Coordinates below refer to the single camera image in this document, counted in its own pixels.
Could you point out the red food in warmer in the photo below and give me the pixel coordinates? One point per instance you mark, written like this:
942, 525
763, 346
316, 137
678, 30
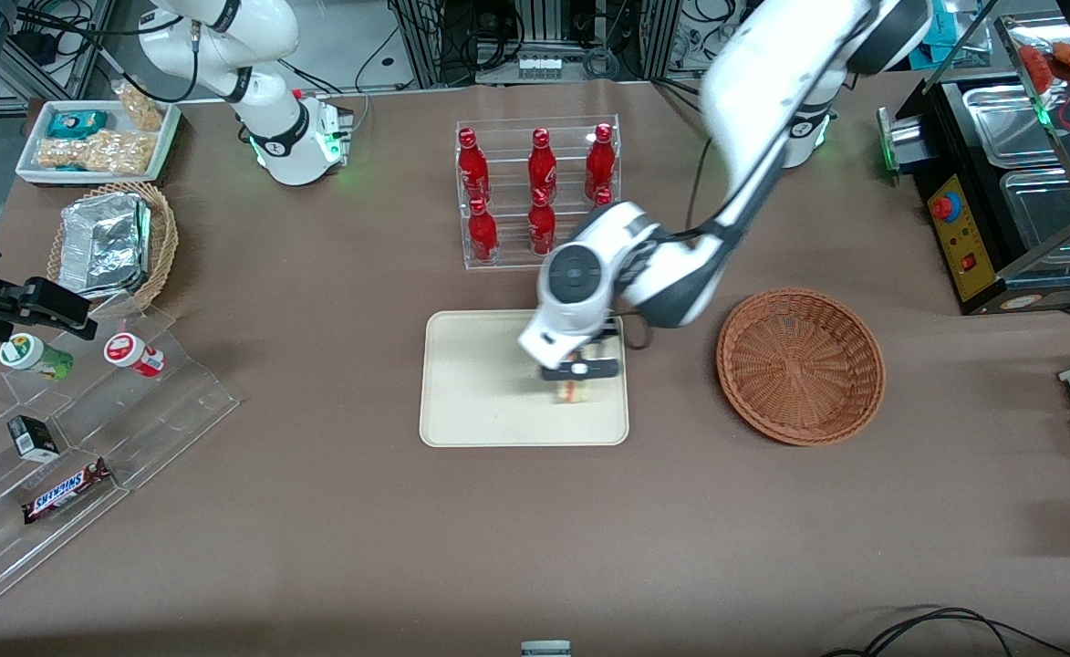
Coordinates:
1068, 59

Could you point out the grey metal block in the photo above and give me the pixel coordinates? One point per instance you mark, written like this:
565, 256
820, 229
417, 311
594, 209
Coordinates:
545, 650

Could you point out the white rectangular snack tray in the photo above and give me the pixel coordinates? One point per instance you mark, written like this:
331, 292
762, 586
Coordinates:
33, 169

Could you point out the cream plastic tray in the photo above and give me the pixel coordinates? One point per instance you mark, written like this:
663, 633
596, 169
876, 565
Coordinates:
480, 383

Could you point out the light wicker basket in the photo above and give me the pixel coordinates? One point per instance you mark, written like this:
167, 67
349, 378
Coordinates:
162, 242

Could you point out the aluminium frame rack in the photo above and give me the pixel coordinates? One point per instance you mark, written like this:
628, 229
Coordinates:
425, 41

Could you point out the small clear peanut bag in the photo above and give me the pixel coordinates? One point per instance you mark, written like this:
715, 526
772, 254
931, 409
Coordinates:
140, 108

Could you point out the teal snack packet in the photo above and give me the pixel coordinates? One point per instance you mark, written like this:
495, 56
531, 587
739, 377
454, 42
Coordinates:
77, 123

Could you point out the small black box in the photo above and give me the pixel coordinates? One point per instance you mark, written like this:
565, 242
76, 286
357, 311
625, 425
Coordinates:
33, 438

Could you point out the triangular white sandwich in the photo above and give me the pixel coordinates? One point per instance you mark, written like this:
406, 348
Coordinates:
569, 391

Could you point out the clear acrylic bottle rack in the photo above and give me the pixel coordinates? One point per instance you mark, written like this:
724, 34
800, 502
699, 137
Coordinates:
571, 128

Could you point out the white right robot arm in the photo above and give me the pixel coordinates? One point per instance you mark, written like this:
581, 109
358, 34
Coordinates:
224, 36

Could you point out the red label drink cup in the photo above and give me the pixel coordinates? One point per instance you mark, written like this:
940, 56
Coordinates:
133, 354

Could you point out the large clear peanut bag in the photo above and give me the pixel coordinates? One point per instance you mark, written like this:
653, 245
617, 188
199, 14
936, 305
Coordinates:
97, 153

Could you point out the green label drink cup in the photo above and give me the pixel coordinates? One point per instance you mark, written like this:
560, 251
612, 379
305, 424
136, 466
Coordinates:
37, 356

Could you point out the brown round wicker basket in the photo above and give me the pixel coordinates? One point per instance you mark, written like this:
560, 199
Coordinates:
799, 365

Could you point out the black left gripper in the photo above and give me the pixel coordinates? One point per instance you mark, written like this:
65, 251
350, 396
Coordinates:
609, 330

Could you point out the clear acrylic step display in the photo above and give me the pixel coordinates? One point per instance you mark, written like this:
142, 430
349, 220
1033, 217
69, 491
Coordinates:
170, 401

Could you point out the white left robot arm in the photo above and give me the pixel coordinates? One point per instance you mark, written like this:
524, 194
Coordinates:
763, 82

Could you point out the Snickers chocolate bar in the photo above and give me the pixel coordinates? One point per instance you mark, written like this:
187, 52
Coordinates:
65, 493

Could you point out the silver foil package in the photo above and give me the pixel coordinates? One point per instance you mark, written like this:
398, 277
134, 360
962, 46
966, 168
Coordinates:
101, 242

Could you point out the teal box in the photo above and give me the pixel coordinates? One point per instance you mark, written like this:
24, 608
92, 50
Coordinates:
940, 36

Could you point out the black food warmer appliance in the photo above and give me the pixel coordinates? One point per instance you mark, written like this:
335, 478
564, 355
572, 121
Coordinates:
940, 137

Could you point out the red cola bottle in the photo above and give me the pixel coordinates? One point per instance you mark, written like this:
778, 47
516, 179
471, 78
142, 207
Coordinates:
542, 164
541, 226
483, 233
599, 164
472, 169
603, 195

